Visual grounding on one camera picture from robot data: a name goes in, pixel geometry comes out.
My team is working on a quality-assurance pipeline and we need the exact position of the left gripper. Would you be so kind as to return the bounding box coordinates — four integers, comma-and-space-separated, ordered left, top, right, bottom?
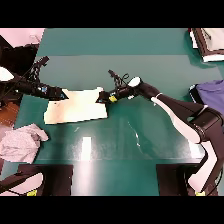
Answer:
45, 85, 70, 101

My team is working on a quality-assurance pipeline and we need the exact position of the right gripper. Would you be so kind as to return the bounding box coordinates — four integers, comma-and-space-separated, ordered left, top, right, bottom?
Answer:
96, 86, 132, 104

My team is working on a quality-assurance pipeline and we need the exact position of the white garment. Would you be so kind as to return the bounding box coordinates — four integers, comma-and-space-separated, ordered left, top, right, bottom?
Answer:
43, 86, 110, 126

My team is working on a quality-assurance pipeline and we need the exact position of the pale pink garment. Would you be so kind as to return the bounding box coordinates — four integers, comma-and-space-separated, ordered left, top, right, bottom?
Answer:
0, 122, 50, 165

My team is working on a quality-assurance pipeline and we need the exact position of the purple garment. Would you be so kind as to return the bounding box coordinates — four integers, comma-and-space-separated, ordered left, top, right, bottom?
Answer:
195, 79, 224, 117

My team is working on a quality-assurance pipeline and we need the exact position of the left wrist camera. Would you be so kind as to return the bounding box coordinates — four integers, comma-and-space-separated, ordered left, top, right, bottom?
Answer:
27, 55, 51, 82

